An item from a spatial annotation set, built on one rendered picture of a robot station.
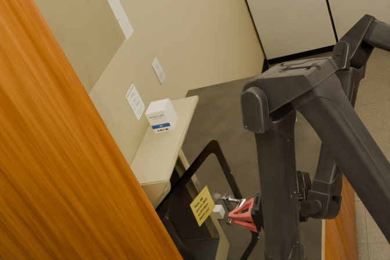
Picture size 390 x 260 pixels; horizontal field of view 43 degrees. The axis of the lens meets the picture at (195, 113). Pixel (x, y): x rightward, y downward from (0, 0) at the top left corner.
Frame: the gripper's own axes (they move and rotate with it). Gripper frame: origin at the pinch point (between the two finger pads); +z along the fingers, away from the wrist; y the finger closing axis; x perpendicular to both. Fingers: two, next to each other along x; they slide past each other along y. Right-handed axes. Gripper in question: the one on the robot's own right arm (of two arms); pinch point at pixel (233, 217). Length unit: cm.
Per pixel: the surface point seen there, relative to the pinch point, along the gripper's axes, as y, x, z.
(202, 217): 5.3, 4.2, 5.9
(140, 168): 31.0, 12.6, 9.2
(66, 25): 65, 6, 13
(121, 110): 41.1, 3.5, 12.6
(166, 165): 31.0, 13.2, 2.3
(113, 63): 50, -3, 13
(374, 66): -120, -260, -31
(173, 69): -13, -118, 56
